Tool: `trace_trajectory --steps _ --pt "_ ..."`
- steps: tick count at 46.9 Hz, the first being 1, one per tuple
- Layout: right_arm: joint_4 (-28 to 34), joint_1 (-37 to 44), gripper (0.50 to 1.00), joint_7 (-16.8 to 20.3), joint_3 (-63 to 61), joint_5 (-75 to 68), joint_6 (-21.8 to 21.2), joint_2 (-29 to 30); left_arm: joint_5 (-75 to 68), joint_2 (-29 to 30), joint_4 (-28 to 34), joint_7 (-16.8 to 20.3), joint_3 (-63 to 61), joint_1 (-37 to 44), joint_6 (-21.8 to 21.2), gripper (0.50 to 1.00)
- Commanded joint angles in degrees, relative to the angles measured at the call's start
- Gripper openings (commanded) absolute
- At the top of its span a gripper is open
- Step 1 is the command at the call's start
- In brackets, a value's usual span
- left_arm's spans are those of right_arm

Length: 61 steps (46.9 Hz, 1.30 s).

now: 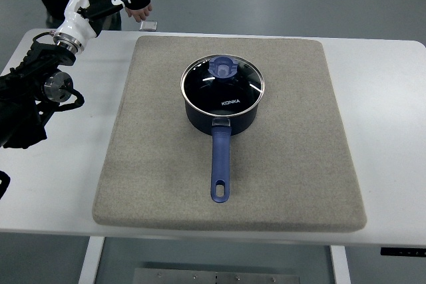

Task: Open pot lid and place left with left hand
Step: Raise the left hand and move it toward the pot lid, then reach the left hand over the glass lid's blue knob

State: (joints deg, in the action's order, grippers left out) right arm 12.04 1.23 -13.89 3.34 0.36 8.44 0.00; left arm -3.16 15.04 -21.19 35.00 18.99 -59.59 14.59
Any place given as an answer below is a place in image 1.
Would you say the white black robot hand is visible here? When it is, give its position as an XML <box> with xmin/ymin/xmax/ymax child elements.
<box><xmin>53</xmin><ymin>0</ymin><xmax>136</xmax><ymax>54</ymax></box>

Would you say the person's bare hand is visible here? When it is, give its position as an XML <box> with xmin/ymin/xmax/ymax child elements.
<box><xmin>125</xmin><ymin>3</ymin><xmax>152</xmax><ymax>23</ymax></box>

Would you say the glass pot lid blue knob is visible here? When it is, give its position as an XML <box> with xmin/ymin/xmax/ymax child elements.
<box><xmin>180</xmin><ymin>55</ymin><xmax>265</xmax><ymax>115</ymax></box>

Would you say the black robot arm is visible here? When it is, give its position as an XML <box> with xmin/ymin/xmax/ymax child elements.
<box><xmin>1</xmin><ymin>32</ymin><xmax>85</xmax><ymax>149</ymax></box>

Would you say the small silver phone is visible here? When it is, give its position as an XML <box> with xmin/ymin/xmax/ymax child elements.
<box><xmin>139</xmin><ymin>21</ymin><xmax>158</xmax><ymax>32</ymax></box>

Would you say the dark blue saucepan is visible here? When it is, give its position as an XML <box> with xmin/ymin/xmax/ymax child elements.
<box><xmin>180</xmin><ymin>54</ymin><xmax>266</xmax><ymax>204</ymax></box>

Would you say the black object at left edge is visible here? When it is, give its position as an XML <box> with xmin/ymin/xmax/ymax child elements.
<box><xmin>0</xmin><ymin>171</ymin><xmax>11</xmax><ymax>199</ymax></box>

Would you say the beige felt mat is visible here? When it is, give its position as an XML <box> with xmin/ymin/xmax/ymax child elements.
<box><xmin>91</xmin><ymin>35</ymin><xmax>368</xmax><ymax>233</ymax></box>

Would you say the white table leg left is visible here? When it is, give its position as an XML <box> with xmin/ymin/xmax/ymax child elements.
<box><xmin>78</xmin><ymin>236</ymin><xmax>105</xmax><ymax>284</ymax></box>

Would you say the white table leg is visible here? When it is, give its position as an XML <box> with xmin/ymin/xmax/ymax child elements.
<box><xmin>329</xmin><ymin>245</ymin><xmax>351</xmax><ymax>284</ymax></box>
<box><xmin>78</xmin><ymin>236</ymin><xmax>105</xmax><ymax>284</ymax></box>

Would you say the white table leg right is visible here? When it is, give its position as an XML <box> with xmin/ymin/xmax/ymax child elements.
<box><xmin>329</xmin><ymin>245</ymin><xmax>351</xmax><ymax>284</ymax></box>

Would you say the black table control panel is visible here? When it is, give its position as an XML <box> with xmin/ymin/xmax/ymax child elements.
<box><xmin>380</xmin><ymin>247</ymin><xmax>426</xmax><ymax>257</ymax></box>

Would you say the metal base plate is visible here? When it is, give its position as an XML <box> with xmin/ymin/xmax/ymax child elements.
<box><xmin>132</xmin><ymin>268</ymin><xmax>300</xmax><ymax>284</ymax></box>

